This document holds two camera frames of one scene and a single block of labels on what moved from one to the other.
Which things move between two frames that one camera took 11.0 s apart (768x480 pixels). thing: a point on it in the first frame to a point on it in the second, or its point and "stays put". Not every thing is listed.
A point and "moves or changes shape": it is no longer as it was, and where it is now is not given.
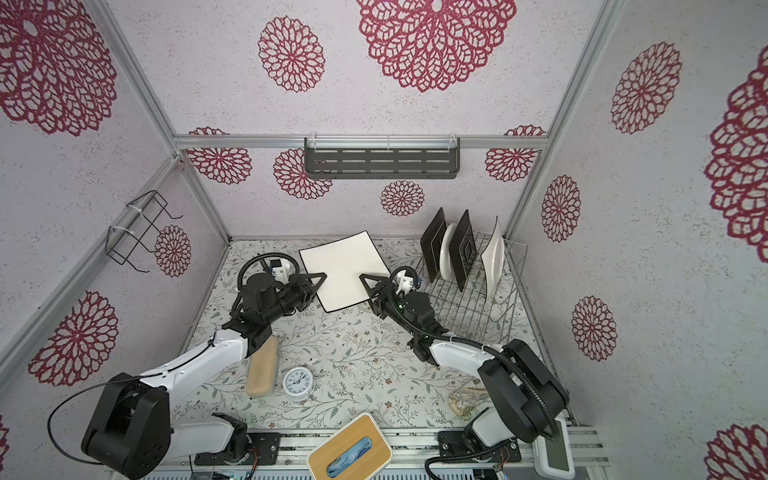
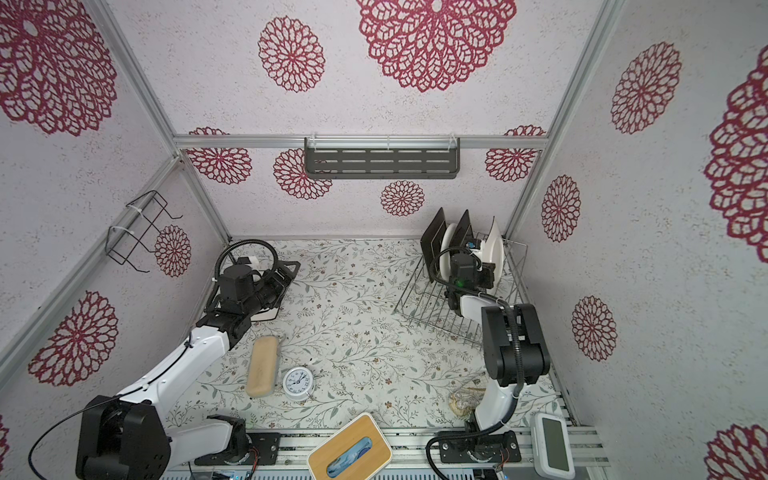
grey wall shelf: (381, 157) stays put
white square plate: (343, 261) moves or changes shape
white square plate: (493, 259) stays put
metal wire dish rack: (471, 314) stays put
